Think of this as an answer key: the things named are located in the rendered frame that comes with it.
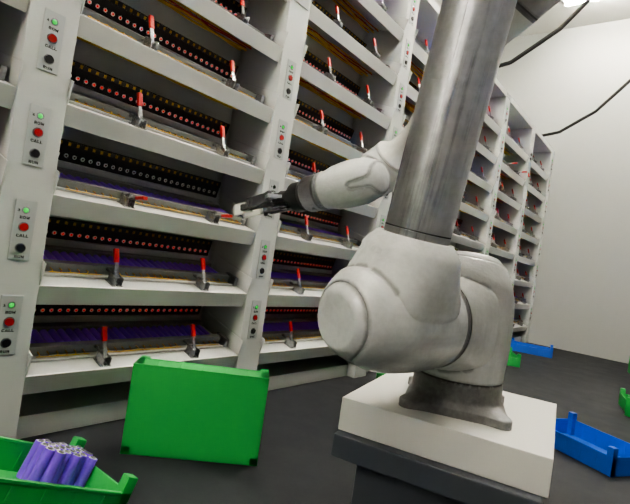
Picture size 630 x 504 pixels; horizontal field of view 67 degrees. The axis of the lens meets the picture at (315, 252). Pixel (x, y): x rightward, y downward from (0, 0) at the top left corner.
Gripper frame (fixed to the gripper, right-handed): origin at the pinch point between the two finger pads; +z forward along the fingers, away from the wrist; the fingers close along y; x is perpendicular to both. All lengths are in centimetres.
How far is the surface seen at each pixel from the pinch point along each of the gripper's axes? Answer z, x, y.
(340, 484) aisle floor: -25, -66, 2
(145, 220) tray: 13.8, -4.2, -22.0
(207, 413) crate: -3, -50, -16
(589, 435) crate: -60, -71, 99
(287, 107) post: 3.2, 38.0, 21.5
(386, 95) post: 1, 66, 86
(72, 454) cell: -1, -52, -45
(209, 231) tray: 13.8, -4.2, -1.7
